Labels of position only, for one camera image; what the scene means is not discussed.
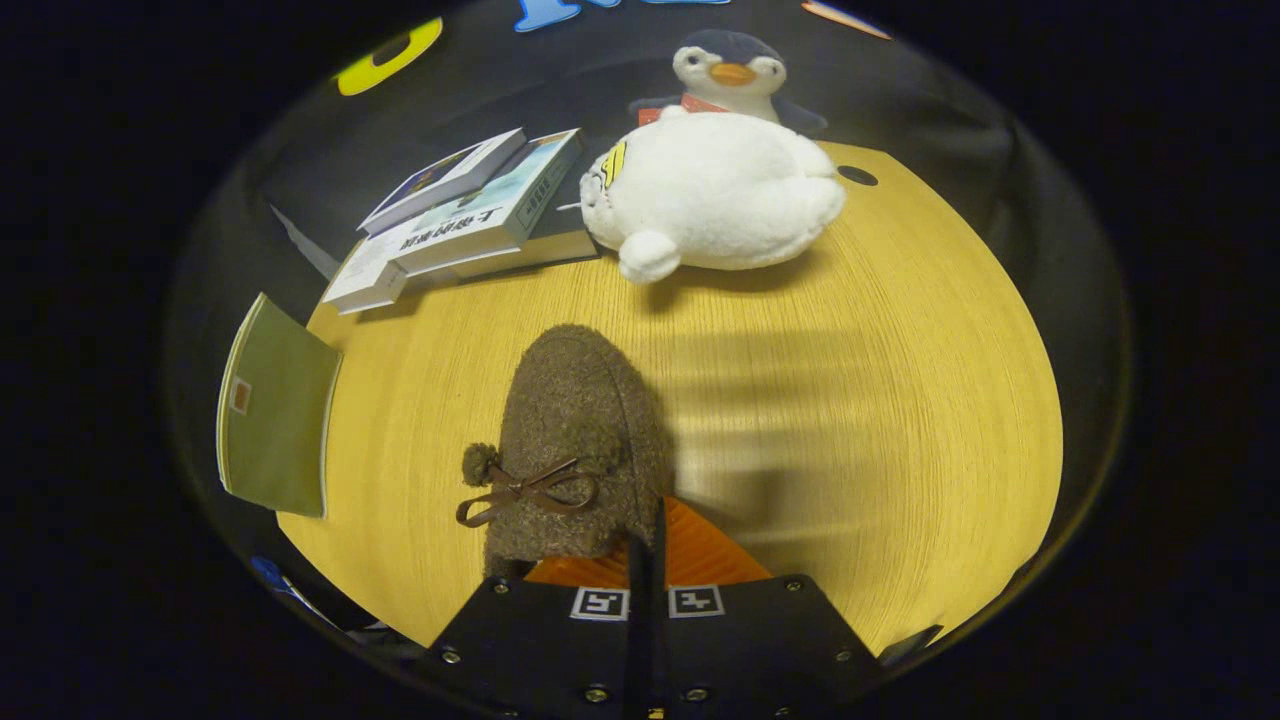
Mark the white book with photo cover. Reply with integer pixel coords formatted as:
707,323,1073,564
357,127,529,238

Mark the white book with text cover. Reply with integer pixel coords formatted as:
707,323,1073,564
321,238,411,317

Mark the grey penguin plush toy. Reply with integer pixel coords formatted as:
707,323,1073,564
628,28,829,139

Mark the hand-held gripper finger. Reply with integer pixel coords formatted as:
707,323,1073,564
425,537,649,720
655,497,888,720

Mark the brown fuzzy shoe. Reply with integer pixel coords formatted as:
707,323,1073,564
455,323,673,581

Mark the black backdrop cloth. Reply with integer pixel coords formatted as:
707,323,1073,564
165,0,1131,641

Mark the book with sky cover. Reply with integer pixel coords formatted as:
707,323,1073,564
385,128,586,278

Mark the green fabric storage box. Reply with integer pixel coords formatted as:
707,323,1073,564
216,292,343,519

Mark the white duck plush toy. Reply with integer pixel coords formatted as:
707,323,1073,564
580,106,847,285

